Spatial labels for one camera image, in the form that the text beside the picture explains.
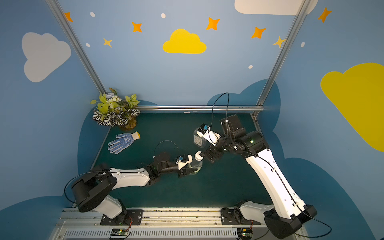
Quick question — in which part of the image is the white cap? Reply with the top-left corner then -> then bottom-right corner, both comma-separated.
195,151 -> 204,162

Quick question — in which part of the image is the round clear bottle green label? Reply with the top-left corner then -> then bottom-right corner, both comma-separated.
190,160 -> 203,175

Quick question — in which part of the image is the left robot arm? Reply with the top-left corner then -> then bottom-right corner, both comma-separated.
71,151 -> 203,225

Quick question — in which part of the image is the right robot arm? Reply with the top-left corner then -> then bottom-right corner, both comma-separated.
197,115 -> 317,240

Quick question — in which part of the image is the square clear bottle white label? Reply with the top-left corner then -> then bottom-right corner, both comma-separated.
194,128 -> 207,149

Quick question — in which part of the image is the blue dotted work glove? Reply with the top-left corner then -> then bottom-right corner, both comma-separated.
108,132 -> 141,155

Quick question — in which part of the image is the right circuit board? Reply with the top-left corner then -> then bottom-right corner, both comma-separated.
237,228 -> 253,240

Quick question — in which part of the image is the circuit board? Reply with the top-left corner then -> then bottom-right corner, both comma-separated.
110,229 -> 128,238
237,228 -> 253,240

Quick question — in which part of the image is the left circuit board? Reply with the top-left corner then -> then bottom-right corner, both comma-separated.
110,229 -> 128,238

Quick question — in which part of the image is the artificial potted plant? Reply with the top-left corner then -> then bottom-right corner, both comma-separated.
91,88 -> 141,130

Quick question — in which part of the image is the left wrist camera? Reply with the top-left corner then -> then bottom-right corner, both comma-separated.
176,155 -> 193,171

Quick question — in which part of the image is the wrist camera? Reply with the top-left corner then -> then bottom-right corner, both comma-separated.
176,155 -> 193,171
197,124 -> 221,146

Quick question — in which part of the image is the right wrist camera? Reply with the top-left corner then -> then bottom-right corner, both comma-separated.
197,124 -> 221,146

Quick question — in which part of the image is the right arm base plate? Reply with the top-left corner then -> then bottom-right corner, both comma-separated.
220,208 -> 252,226

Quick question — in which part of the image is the aluminium front rail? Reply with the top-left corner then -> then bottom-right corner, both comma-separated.
50,208 -> 276,240

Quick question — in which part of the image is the aluminium rail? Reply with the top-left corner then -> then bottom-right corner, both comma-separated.
50,208 -> 276,240
138,105 -> 264,112

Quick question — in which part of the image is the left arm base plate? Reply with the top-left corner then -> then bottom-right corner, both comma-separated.
100,209 -> 143,226

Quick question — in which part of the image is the aluminium back rail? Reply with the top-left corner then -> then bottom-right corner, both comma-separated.
138,105 -> 264,112

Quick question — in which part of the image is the right aluminium corner post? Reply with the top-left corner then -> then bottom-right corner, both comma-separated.
257,0 -> 311,107

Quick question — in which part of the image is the aluminium corner post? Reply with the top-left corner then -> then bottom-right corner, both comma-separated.
257,0 -> 311,107
46,0 -> 107,94

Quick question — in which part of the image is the left aluminium corner post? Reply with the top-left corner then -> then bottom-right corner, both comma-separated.
46,0 -> 107,94

